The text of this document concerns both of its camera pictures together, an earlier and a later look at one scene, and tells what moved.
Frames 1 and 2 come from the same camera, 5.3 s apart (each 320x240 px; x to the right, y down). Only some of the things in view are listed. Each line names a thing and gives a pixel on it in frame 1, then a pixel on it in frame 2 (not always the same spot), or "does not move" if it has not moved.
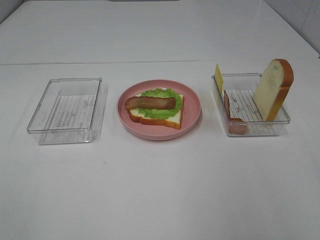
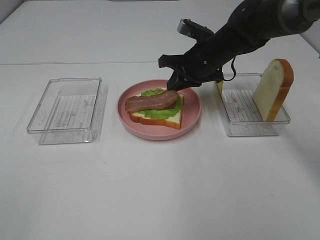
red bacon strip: (235, 125) -> (166, 99)
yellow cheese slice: (220, 79) does not move
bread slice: (174, 121) does not move
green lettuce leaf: (162, 113) does not move
